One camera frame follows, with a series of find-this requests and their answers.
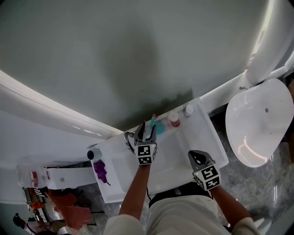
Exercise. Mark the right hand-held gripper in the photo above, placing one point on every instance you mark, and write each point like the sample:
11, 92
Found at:
207, 177

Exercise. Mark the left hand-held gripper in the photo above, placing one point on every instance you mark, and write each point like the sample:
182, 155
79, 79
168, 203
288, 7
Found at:
145, 153

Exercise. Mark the person's left forearm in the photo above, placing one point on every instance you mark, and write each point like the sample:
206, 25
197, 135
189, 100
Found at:
137, 188

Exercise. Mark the person's right forearm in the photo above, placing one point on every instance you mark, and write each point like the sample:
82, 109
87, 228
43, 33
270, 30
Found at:
232, 206

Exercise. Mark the red bottle white cap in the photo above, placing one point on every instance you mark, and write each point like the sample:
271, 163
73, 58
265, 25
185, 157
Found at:
174, 119

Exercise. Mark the small white bottle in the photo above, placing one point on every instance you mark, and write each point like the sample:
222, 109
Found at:
188, 110

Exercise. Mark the chrome faucet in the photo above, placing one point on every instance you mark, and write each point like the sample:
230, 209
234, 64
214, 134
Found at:
128, 142

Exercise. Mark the grey cup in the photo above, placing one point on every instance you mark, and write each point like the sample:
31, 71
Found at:
94, 154

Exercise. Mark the white washbasin table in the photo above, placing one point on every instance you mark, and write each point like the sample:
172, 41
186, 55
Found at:
114, 183

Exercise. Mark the purple cloth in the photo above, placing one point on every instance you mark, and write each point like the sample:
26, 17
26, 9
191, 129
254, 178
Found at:
100, 169

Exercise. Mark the person's beige shirt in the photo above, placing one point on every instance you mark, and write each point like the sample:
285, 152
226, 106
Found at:
183, 218

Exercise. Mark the white bathtub black outside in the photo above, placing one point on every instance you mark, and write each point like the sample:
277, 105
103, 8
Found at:
257, 119

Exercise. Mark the white water dispenser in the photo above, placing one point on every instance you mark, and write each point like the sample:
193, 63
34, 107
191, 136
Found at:
73, 177

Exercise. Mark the red cloth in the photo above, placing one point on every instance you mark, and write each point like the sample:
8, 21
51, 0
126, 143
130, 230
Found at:
71, 208

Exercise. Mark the black white striped cloth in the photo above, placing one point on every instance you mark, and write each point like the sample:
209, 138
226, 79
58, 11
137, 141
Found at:
36, 192

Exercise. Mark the clear water jug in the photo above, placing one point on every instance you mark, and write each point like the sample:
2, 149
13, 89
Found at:
27, 176

